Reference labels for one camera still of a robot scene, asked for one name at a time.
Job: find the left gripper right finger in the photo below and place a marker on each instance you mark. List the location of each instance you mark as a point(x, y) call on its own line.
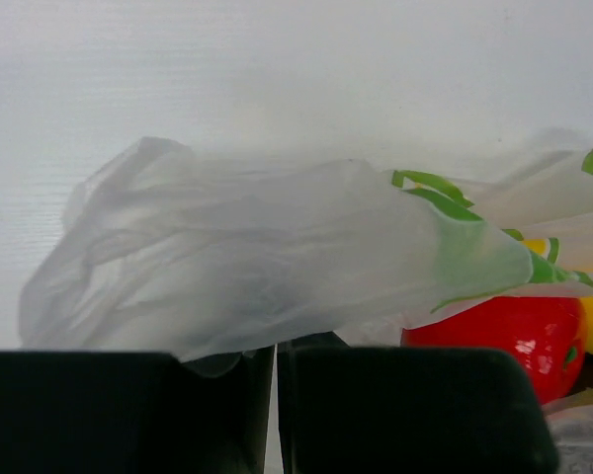
point(398, 410)

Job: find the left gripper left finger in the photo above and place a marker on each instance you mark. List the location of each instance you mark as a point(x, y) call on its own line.
point(90, 412)

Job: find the translucent plastic bag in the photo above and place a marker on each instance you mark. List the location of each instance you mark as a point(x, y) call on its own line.
point(163, 252)

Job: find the red fake apple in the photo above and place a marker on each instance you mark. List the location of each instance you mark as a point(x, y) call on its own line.
point(546, 335)

